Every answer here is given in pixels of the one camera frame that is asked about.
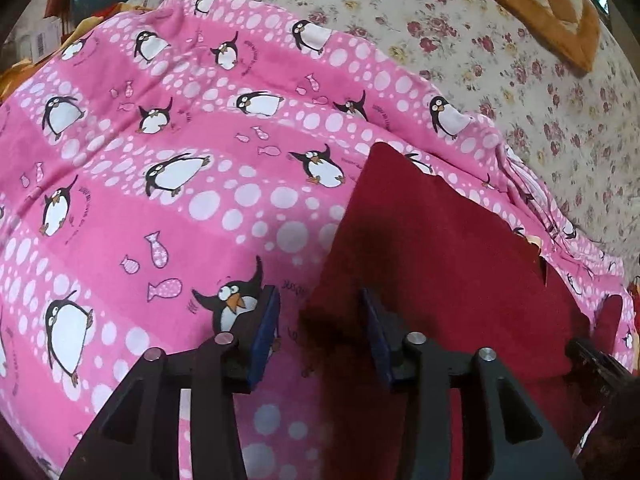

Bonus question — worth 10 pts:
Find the dark red small garment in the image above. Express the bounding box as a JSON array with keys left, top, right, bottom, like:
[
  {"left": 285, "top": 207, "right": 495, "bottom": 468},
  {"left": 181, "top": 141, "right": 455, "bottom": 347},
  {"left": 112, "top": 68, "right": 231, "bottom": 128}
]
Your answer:
[{"left": 299, "top": 143, "right": 623, "bottom": 479}]

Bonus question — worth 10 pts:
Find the pink penguin print blanket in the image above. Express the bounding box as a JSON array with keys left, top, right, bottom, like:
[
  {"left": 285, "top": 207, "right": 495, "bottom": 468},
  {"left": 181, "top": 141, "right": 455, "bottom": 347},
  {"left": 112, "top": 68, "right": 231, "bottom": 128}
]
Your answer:
[{"left": 1, "top": 0, "right": 623, "bottom": 479}]

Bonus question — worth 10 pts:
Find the floral beige bed sheet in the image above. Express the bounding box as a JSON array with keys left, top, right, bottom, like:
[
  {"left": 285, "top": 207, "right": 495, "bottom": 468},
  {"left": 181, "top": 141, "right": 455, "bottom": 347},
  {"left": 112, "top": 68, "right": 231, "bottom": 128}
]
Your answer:
[{"left": 134, "top": 0, "right": 639, "bottom": 266}]

